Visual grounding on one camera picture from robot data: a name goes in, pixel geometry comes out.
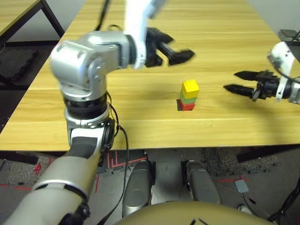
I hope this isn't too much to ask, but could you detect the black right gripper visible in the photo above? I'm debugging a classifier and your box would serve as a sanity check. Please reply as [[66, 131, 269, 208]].
[[223, 69, 282, 102]]

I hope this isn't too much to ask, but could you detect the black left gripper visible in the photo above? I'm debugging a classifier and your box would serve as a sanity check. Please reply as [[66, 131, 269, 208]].
[[144, 27, 196, 68]]

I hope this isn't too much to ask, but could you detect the grey left robot foot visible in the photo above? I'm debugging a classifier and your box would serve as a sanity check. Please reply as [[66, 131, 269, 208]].
[[121, 160, 153, 218]]

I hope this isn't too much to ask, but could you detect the dark grey stool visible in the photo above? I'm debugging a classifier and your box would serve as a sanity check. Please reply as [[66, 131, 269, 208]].
[[279, 29, 300, 43]]

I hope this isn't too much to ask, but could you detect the white sneaker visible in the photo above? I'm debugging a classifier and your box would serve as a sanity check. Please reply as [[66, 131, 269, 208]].
[[237, 204, 253, 215]]

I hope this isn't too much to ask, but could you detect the red wooden block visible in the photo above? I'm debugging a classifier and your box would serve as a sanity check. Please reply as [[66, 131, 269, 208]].
[[179, 99, 195, 112]]

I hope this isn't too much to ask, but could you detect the grey robot foot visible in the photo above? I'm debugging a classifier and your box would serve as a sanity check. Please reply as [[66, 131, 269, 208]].
[[186, 160, 221, 204], [121, 160, 153, 218]]

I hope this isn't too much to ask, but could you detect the speckled black floor mat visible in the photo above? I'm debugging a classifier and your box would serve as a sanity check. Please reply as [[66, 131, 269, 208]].
[[203, 147, 282, 176], [0, 156, 55, 186]]

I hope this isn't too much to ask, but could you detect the tan robot torso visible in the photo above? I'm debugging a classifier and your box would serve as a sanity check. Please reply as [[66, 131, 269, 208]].
[[116, 201, 270, 225]]

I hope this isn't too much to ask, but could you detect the green wooden block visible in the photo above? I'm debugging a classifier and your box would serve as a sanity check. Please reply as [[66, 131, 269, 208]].
[[180, 91, 195, 105]]

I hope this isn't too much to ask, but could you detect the yellow wooden block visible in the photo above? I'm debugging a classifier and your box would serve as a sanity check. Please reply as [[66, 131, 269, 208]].
[[180, 79, 200, 99]]

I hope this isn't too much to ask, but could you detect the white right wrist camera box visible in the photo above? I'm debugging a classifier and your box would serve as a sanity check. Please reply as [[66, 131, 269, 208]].
[[267, 41, 296, 103]]

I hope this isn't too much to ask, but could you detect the wooden table with black frame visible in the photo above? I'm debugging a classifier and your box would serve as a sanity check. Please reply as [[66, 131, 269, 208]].
[[0, 0, 66, 92]]

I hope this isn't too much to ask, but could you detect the grey right robot foot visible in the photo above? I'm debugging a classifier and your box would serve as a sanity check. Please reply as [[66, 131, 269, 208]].
[[186, 160, 221, 204]]

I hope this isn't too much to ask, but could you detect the long black arm cable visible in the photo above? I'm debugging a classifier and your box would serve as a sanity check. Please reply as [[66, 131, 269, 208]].
[[97, 91, 130, 225]]

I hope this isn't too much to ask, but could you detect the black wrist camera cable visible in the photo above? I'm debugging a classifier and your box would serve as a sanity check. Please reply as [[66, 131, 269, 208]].
[[94, 0, 123, 32]]

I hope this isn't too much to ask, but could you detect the black cable bundle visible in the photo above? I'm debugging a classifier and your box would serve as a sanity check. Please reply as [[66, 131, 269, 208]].
[[269, 172, 300, 223]]

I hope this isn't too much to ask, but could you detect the dark foam floor mat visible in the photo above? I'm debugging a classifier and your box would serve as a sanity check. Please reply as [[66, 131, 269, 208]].
[[0, 48, 38, 82]]

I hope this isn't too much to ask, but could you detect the grey foot pedal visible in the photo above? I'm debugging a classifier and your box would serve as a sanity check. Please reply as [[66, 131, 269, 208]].
[[234, 180, 249, 194]]

